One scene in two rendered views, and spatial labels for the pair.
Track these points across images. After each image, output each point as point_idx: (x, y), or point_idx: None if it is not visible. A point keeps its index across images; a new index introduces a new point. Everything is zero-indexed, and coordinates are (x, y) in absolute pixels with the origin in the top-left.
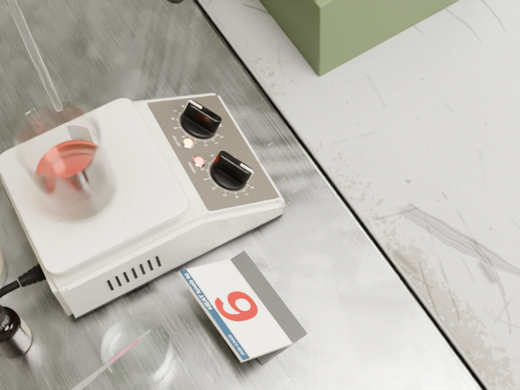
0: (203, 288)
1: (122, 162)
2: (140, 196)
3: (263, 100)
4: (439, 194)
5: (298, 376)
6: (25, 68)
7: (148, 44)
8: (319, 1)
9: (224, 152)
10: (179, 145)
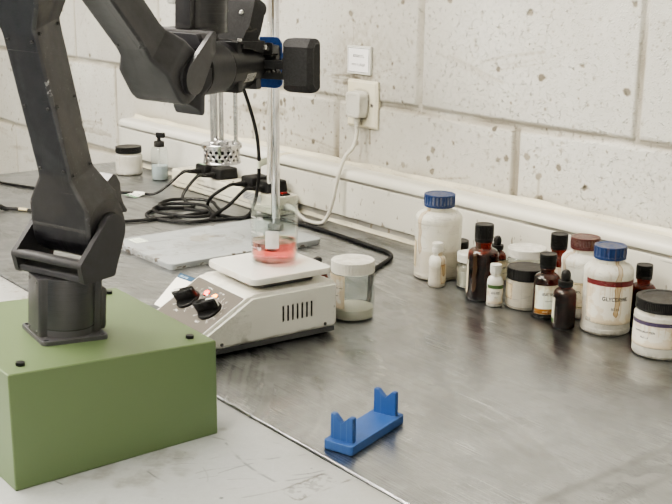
0: None
1: (251, 266)
2: (237, 260)
3: None
4: None
5: (151, 301)
6: (359, 371)
7: (260, 382)
8: (115, 288)
9: (189, 288)
10: (219, 293)
